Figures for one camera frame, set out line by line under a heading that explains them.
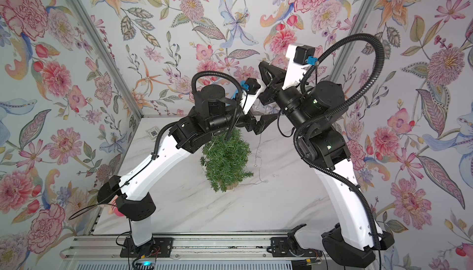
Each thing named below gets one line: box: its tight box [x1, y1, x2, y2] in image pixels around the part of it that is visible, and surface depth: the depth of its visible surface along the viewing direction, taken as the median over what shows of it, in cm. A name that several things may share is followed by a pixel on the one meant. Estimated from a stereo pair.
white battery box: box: [145, 125, 160, 140], surface depth 113 cm
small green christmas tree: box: [199, 128, 255, 193], surface depth 72 cm
